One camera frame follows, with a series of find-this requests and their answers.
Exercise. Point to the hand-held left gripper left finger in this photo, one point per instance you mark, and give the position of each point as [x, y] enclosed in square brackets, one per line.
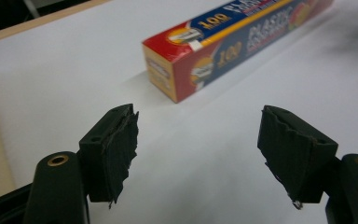
[105, 158]

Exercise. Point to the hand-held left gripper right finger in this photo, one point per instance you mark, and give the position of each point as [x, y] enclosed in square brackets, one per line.
[298, 155]

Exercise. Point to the long plastic wrap box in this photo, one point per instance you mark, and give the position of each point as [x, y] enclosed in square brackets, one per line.
[223, 46]

